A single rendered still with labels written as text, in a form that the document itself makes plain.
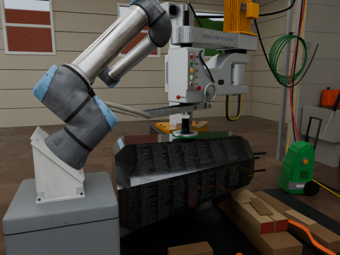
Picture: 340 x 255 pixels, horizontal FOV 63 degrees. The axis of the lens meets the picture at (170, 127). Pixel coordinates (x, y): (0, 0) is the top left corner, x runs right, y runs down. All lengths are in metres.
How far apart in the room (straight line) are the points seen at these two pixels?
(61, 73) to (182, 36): 1.19
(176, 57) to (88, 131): 1.22
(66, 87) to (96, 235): 0.57
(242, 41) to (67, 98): 1.86
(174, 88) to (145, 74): 6.24
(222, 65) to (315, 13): 2.84
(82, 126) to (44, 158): 0.18
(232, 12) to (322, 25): 2.63
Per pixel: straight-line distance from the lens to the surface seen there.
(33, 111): 8.34
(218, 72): 2.41
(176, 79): 2.19
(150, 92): 8.48
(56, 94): 1.14
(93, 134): 1.16
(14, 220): 1.14
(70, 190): 1.19
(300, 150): 3.43
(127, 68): 1.69
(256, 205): 2.53
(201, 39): 2.24
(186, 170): 2.10
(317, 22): 5.10
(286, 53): 4.60
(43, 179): 1.17
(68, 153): 1.15
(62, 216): 1.12
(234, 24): 2.69
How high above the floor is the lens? 1.33
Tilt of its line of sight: 10 degrees down
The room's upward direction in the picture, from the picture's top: straight up
